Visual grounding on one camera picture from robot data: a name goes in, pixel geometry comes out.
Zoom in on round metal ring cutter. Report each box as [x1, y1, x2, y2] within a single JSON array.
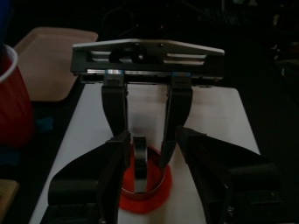
[[119, 136, 167, 202]]

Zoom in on white cutting board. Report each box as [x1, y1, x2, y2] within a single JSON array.
[[28, 82, 262, 224]]

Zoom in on red plastic cup white rim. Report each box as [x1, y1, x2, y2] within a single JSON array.
[[0, 43, 36, 148]]

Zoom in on light wooden tray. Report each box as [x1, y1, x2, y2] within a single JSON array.
[[14, 26, 99, 102]]

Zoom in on flat red dough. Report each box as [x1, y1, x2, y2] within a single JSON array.
[[116, 145, 174, 215]]

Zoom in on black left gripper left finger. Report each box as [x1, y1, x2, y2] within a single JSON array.
[[40, 130, 134, 224]]

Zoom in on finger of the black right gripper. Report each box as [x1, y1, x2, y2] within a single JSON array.
[[159, 71, 195, 170], [100, 69, 131, 138]]

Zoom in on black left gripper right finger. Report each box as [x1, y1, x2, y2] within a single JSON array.
[[175, 125, 290, 224]]

